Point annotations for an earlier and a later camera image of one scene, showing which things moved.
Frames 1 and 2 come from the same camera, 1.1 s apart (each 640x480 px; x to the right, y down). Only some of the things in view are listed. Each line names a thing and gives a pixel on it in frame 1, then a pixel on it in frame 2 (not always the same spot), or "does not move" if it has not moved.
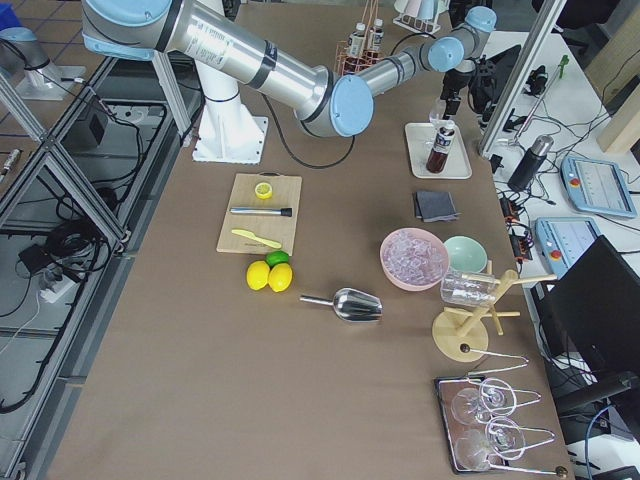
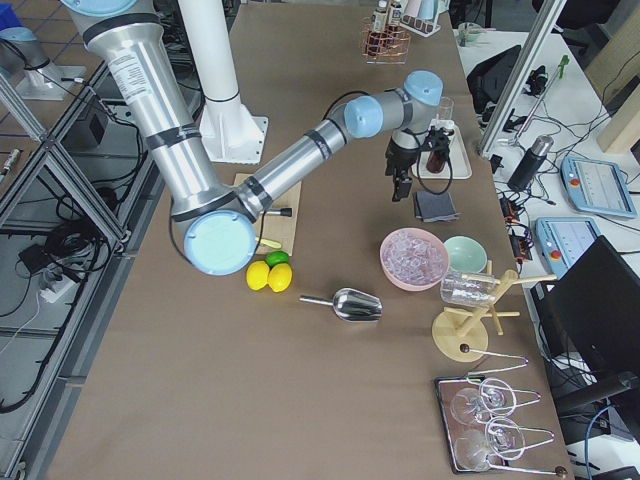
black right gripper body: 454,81 to 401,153
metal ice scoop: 352,304 does not move
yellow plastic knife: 250,235 does not move
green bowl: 466,254 does not move
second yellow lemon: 280,277 does not move
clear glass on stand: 473,289 does not move
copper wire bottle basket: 348,65 to 390,47
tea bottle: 357,40 to 379,16
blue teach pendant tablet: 597,185 does not move
